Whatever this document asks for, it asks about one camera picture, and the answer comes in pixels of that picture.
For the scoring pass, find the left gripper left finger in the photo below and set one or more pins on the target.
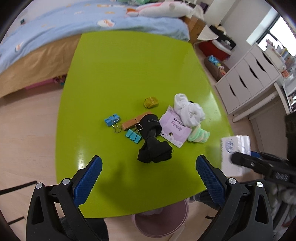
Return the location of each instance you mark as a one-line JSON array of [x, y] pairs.
[[54, 212]]

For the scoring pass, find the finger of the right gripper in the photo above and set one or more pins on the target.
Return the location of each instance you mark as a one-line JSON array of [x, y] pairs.
[[267, 156], [256, 164]]

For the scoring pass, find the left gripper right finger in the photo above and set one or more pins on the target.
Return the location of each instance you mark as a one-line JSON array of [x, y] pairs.
[[244, 212]]

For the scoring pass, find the white sock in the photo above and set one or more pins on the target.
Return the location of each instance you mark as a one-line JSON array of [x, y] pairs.
[[191, 113]]

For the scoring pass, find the pink paper box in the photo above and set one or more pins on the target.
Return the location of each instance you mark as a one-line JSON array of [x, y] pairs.
[[173, 129]]

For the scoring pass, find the black cloth pouch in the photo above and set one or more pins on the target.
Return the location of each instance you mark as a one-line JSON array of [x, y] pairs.
[[153, 150]]

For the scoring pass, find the wooden clothespin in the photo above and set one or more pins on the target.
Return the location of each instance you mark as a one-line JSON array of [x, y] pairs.
[[132, 122]]

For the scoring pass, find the yellow tape measure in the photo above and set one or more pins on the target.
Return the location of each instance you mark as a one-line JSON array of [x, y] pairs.
[[151, 102]]

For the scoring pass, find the pink trash bin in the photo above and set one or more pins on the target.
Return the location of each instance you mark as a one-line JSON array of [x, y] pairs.
[[162, 222]]

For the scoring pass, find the white desk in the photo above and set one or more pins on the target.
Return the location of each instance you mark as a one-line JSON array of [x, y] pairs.
[[262, 102]]

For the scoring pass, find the pastel striped sock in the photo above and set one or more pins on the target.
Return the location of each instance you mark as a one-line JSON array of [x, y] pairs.
[[198, 135]]

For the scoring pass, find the white drawer cabinet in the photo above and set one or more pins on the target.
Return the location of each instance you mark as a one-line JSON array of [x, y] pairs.
[[247, 81]]

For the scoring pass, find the brown basket with toys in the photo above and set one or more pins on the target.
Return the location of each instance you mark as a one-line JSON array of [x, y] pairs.
[[216, 67]]

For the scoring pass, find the blue binder clip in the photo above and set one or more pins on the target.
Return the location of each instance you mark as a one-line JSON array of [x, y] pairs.
[[112, 121], [133, 136]]

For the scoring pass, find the blue binder clip lower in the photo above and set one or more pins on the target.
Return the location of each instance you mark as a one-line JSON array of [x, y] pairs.
[[133, 136]]

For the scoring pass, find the red storage box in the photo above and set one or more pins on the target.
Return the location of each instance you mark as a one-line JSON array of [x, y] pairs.
[[216, 49]]

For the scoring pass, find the bed with blue sheet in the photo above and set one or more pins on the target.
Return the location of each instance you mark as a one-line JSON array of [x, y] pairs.
[[44, 47]]

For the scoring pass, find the white pink plush toy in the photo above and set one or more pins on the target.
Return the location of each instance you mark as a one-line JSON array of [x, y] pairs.
[[166, 9]]

